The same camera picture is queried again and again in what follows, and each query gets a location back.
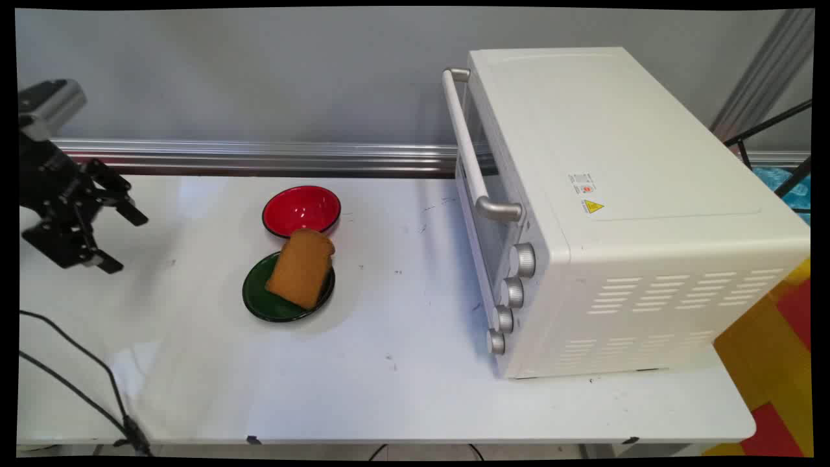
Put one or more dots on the white toaster oven body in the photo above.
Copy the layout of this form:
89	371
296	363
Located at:
648	194

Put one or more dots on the silver oven knob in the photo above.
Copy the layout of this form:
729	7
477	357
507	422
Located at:
523	260
503	319
497	342
513	292

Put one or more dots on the aluminium rail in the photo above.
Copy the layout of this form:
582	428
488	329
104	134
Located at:
259	155

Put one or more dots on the black metal frame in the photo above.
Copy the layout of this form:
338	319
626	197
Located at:
788	175

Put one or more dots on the blue plastic sheet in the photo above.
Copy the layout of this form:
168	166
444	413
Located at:
794	191

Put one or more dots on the yellow red foam mat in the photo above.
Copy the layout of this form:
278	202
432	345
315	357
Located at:
771	363

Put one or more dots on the red bowl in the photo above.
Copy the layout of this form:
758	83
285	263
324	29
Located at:
301	209

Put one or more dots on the yellow warning sticker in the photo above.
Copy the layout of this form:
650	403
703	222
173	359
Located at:
592	206

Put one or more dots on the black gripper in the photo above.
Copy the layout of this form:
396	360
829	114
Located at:
52	175

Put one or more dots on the dark green plate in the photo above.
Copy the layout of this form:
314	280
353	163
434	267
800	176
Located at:
262	299

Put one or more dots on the aluminium post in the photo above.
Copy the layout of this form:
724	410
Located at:
765	71

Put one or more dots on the brown bread slice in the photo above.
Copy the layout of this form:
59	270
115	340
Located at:
299	267

